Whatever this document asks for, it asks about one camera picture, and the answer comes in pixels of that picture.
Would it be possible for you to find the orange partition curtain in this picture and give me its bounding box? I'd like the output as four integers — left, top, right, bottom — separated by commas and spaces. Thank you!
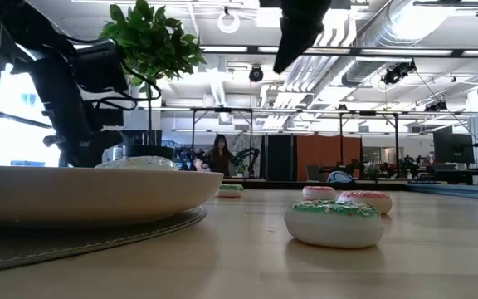
296, 134, 363, 182

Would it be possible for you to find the person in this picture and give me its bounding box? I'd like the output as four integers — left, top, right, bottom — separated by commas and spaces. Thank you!
200, 133, 235, 177

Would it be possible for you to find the green sprinkled donut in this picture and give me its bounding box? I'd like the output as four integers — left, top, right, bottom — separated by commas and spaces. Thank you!
284, 199, 385, 249
216, 183, 246, 199

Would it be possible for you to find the silver ventilation duct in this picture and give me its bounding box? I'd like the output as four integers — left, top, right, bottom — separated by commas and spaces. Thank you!
340, 0, 456, 86

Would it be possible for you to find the white round plate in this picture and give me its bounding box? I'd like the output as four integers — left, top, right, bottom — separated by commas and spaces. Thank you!
0, 164, 225, 228

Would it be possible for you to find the black ceiling spotlight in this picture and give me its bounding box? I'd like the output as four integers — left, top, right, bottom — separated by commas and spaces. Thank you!
424, 100, 448, 112

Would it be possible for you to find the black partition curtain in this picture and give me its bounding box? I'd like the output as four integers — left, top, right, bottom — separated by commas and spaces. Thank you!
265, 134, 297, 182

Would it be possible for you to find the black plant pot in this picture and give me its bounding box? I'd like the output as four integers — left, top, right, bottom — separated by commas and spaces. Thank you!
123, 143, 177, 161

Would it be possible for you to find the blue and white helmet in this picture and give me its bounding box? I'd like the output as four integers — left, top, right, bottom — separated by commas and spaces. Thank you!
326, 169, 357, 184

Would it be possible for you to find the black computer monitor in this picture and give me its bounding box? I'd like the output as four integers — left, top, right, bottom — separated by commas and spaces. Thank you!
432, 131, 476, 165

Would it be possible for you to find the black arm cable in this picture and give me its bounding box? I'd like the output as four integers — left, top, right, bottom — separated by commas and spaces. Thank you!
93, 61, 163, 113

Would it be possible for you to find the black ceiling camera rig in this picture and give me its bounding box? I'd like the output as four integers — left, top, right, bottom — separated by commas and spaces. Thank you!
380, 60, 417, 86

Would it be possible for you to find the black ceiling camera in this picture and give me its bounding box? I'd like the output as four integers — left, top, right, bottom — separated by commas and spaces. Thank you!
248, 65, 265, 83

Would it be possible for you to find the pink sprinkled donut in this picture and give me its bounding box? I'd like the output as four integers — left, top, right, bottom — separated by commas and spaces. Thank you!
337, 190, 393, 215
301, 185, 338, 202

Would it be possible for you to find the white ring light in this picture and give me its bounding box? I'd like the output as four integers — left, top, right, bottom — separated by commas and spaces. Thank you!
217, 9, 241, 35

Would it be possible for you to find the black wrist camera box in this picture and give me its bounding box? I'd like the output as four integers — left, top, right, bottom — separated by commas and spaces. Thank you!
75, 39, 129, 93

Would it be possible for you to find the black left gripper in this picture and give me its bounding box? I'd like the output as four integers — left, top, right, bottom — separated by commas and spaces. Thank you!
27, 53, 126, 168

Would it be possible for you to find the black metal frame rig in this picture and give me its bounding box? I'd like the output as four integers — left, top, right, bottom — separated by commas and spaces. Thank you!
338, 110, 400, 180
190, 106, 254, 175

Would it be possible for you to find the grey round placemat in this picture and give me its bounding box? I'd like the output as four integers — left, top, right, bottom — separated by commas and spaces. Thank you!
0, 206, 207, 276

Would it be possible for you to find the blue table mat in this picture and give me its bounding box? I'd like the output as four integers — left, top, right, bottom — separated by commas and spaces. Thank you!
404, 182, 478, 202

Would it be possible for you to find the green leafy small tree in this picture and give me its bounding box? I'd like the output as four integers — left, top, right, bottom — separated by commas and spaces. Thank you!
99, 0, 207, 146

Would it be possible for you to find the mint donut with black drizzle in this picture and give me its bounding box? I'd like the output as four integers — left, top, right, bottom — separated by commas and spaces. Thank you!
95, 155, 179, 172

